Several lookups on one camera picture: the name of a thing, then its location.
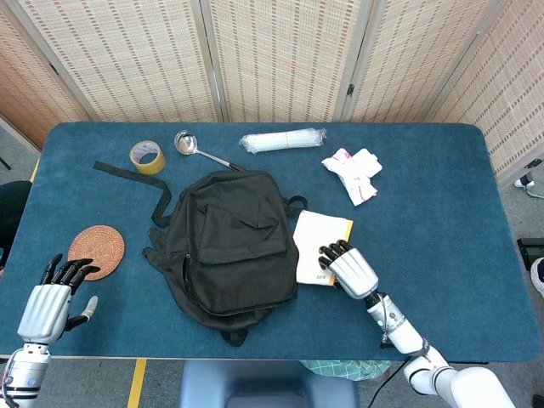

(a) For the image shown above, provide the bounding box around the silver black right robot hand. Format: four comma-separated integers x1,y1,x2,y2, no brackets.
317,239,380,299

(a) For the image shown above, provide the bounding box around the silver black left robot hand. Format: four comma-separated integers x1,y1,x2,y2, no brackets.
16,253,99,343

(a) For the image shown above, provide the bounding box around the white and yellow booklet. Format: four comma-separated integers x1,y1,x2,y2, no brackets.
293,210,354,286

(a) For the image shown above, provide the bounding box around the black fabric backpack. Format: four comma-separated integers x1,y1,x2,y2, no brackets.
93,160,309,348

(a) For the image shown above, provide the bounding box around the round woven rattan coaster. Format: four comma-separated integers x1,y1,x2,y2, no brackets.
67,224,126,281

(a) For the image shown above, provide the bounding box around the crumpled white red wipes packet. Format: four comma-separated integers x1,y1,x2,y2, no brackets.
320,148,379,207

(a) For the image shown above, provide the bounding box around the black bulky object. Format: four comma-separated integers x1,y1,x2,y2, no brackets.
0,180,33,273

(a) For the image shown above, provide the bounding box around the green checkered cloth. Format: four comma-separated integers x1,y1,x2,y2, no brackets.
299,360,391,383

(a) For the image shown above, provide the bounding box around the white square plastic lid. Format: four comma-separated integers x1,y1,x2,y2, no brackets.
352,148,383,176

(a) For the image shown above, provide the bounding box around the blue grey robot torso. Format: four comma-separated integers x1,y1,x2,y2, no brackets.
180,360,360,408

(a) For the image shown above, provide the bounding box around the black box on floor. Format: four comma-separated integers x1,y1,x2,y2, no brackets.
517,237,544,273

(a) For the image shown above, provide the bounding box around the yellow packing tape roll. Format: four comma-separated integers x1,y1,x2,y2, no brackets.
128,139,167,176

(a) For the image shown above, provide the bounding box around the white sneaker with black trim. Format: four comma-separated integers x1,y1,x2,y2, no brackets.
530,257,544,298

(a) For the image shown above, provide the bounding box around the white sneaker with grey ankle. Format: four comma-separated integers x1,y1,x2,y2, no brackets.
513,159,544,199

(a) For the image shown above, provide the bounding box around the stainless steel ladle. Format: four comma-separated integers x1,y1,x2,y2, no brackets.
173,130,246,172

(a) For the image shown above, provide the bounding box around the woven bamboo folding screen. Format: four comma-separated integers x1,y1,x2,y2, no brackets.
0,0,544,178

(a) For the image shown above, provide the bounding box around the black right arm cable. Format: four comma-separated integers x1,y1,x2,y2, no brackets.
373,365,403,408

